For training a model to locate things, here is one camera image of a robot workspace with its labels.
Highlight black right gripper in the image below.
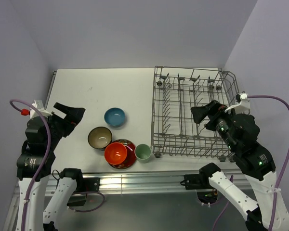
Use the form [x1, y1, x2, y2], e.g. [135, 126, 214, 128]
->
[189, 98, 237, 150]

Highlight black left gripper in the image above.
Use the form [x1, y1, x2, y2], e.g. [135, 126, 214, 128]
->
[47, 102, 84, 149]

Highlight dark teal floral bowl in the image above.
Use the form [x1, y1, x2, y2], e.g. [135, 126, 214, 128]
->
[87, 127, 113, 150]

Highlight orange bowl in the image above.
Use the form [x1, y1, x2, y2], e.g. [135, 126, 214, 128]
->
[104, 142, 128, 165]

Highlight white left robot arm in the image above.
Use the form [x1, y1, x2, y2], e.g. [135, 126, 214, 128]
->
[16, 102, 88, 231]

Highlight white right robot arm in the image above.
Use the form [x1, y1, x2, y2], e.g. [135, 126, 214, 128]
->
[181, 101, 289, 231]

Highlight light blue ceramic bowl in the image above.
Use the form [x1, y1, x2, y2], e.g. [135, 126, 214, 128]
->
[104, 107, 126, 127]

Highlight pale green cup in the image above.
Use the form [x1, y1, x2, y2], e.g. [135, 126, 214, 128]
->
[135, 144, 152, 163]

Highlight red floral plate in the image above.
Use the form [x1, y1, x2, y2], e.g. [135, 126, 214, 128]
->
[110, 139, 136, 169]

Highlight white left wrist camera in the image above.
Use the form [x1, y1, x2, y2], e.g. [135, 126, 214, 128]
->
[30, 100, 51, 119]

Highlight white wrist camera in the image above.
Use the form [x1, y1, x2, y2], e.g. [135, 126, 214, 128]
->
[30, 100, 51, 119]
[225, 93, 250, 114]

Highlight grey wire dish rack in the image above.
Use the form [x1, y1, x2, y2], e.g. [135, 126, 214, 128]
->
[151, 66, 239, 162]

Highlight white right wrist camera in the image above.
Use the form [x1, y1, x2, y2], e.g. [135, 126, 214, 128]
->
[225, 93, 250, 114]

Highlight aluminium frame rail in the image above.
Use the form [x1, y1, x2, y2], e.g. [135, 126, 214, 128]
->
[83, 170, 198, 195]

